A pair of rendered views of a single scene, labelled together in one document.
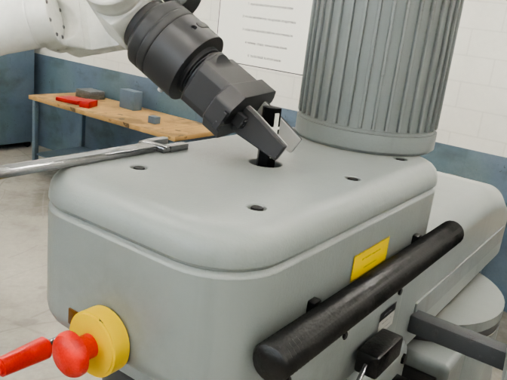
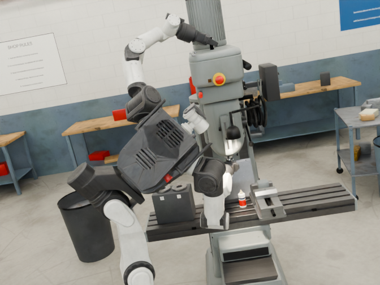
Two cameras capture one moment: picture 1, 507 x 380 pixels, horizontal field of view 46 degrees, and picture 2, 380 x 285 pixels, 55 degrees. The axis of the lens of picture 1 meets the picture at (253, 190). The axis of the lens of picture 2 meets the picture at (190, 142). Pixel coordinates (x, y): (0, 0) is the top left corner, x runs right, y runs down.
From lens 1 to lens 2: 153 cm
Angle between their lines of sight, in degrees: 29
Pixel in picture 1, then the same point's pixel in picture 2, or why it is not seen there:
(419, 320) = not seen: hidden behind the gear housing
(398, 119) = (221, 37)
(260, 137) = (213, 42)
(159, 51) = (189, 31)
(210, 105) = (204, 38)
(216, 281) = (237, 56)
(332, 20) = (201, 20)
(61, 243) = (202, 67)
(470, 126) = (151, 78)
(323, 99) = not seen: hidden behind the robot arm
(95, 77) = not seen: outside the picture
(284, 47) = (41, 74)
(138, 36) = (183, 30)
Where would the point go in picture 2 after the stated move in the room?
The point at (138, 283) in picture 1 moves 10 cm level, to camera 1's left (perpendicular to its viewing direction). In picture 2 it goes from (223, 64) to (207, 68)
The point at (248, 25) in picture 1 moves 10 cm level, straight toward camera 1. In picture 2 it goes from (13, 70) to (14, 69)
